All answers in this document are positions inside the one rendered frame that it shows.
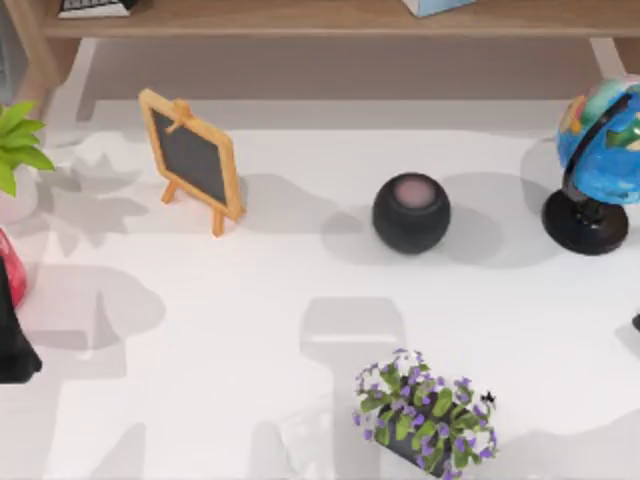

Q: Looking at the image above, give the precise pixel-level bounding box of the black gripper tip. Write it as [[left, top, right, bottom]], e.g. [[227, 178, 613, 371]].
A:
[[0, 254, 44, 385]]

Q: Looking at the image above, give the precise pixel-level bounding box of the wooden shelf unit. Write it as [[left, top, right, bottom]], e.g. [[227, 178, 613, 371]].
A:
[[3, 0, 640, 121]]

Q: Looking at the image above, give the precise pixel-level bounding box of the blue globe on black stand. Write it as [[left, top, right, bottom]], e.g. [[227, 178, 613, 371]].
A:
[[542, 73, 640, 257]]

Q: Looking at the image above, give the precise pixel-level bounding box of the wooden framed blackboard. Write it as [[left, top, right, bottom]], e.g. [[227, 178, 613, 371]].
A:
[[138, 88, 247, 238]]

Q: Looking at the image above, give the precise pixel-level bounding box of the red object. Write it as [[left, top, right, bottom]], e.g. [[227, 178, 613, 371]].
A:
[[0, 228, 29, 310]]

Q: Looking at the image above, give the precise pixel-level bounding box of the round black speaker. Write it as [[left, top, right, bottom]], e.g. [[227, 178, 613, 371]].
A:
[[371, 172, 452, 258]]

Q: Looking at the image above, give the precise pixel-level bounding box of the green plant in white pot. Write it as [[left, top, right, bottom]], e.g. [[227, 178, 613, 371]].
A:
[[0, 101, 57, 225]]

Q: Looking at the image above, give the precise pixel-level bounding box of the black and white keyboard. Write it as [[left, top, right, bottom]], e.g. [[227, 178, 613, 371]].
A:
[[57, 0, 137, 20]]

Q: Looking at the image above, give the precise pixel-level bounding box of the light blue box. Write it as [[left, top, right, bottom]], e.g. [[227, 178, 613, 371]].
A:
[[402, 0, 477, 18]]

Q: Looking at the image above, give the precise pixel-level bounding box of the purple flower plant black pot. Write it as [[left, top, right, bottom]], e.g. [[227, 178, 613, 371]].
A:
[[352, 348, 500, 480]]

